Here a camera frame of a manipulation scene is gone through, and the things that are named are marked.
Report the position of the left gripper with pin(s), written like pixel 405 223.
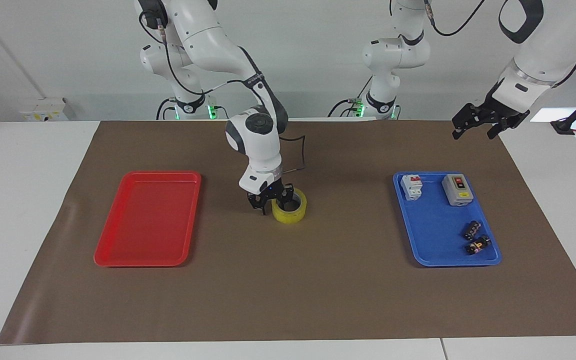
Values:
pixel 498 107

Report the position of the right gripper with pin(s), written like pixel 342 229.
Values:
pixel 272 190

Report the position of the yellow tape roll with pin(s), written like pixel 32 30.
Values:
pixel 291 218

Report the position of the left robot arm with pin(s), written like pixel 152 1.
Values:
pixel 543 55

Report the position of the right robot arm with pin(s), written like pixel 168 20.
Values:
pixel 208 30

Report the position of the white circuit breaker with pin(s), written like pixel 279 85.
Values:
pixel 411 187

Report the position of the small black connector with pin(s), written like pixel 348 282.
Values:
pixel 478 246
pixel 472 230

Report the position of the blue plastic tray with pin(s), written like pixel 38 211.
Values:
pixel 438 230

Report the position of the red plastic tray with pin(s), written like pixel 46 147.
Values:
pixel 148 220

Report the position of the grey switch box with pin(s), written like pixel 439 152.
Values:
pixel 457 192

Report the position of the white wall socket box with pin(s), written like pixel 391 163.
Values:
pixel 45 109

